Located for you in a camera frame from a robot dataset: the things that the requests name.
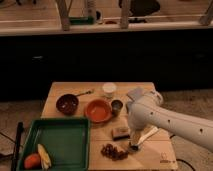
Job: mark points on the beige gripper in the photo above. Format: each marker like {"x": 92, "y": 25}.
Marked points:
{"x": 135, "y": 136}

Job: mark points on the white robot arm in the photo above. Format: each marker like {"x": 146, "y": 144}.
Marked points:
{"x": 145, "y": 108}

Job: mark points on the orange bowl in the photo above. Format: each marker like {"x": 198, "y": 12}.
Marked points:
{"x": 98, "y": 111}

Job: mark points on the dark purple bowl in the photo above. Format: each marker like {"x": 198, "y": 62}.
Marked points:
{"x": 67, "y": 104}

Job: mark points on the purple grape bunch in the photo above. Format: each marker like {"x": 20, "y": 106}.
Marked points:
{"x": 113, "y": 153}

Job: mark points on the small metal cup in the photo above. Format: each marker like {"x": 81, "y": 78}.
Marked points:
{"x": 117, "y": 106}

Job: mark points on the grey folded cloth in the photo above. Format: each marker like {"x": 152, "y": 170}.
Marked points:
{"x": 135, "y": 94}

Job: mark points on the white round cup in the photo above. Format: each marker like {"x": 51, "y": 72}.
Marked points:
{"x": 109, "y": 89}

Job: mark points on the metal spoon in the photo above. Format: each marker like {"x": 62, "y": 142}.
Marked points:
{"x": 85, "y": 93}

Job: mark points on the green plastic tray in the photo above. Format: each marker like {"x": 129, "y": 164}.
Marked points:
{"x": 67, "y": 141}

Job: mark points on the orange tomato toy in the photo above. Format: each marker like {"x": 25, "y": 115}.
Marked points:
{"x": 32, "y": 161}

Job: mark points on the black bar beside tray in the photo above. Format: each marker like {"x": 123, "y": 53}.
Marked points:
{"x": 17, "y": 145}

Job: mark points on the white handled brush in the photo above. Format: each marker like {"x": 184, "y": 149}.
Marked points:
{"x": 147, "y": 132}

